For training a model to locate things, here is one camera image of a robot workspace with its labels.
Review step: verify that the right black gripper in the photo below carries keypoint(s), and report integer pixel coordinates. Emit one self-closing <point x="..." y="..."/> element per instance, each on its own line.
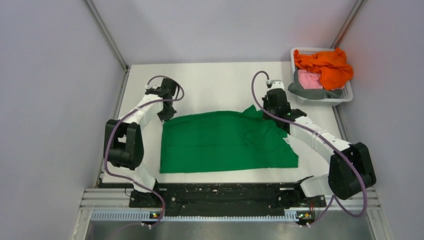
<point x="265" y="101"/>

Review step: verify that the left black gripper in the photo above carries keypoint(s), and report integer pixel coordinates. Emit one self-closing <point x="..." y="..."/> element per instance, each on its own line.
<point x="166" y="117"/>

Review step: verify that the green t shirt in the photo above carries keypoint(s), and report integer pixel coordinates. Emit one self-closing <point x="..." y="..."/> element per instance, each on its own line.
<point x="221" y="141"/>

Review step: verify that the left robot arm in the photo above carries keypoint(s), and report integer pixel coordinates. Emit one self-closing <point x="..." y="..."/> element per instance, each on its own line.
<point x="123" y="142"/>

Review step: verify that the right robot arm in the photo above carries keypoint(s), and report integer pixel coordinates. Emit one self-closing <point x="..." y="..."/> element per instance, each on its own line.
<point x="350" y="166"/>

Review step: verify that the pink t shirt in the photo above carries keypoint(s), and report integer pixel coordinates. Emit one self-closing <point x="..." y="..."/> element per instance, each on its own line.
<point x="309" y="80"/>

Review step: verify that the grey t shirt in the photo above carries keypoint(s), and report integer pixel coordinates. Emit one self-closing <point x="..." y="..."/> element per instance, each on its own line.
<point x="312" y="94"/>

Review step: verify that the orange t shirt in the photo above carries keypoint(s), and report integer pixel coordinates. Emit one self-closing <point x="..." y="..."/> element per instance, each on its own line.
<point x="332" y="65"/>

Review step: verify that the white plastic basket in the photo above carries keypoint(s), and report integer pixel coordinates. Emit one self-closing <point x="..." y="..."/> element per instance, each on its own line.
<point x="347" y="94"/>

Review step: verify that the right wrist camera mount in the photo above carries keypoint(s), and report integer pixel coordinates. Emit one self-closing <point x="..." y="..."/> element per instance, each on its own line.
<point x="275" y="84"/>

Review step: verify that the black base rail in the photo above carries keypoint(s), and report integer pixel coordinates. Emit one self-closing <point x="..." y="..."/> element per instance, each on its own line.
<point x="226" y="199"/>

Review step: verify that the left aluminium frame post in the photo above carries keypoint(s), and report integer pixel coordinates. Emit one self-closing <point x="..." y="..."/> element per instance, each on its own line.
<point x="104" y="31"/>

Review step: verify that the aluminium frame post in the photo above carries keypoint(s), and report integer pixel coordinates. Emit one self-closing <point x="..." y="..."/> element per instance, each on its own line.
<point x="104" y="31"/>
<point x="358" y="5"/>

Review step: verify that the right aluminium frame post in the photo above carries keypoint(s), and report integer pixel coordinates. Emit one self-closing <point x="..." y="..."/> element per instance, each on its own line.
<point x="358" y="5"/>

